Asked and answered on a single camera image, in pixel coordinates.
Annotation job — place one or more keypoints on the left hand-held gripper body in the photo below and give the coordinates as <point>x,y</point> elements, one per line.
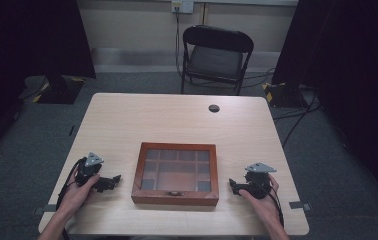
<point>88,167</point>

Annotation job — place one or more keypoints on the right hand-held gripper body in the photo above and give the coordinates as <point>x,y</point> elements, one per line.
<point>257,181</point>

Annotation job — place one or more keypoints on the wooden box with glass lid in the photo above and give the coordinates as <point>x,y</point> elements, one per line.
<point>176,196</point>

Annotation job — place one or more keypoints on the person's right hand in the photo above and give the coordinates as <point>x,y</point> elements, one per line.
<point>264,203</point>

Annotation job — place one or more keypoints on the person's left hand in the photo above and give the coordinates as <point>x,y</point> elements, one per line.
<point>76,195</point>

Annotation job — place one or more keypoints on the grey tape strip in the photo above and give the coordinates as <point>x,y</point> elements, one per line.
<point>45,209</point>
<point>299,205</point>

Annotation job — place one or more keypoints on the black stand base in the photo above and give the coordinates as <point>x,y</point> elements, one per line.
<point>285,94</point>
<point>62,88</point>

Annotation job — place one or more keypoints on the black curtain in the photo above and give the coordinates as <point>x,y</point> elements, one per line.
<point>347,83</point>
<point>27,66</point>

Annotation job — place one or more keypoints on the black folding chair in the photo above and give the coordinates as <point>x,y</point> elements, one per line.
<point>215,58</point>

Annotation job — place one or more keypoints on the white wall socket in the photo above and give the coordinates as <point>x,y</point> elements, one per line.
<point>182,6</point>

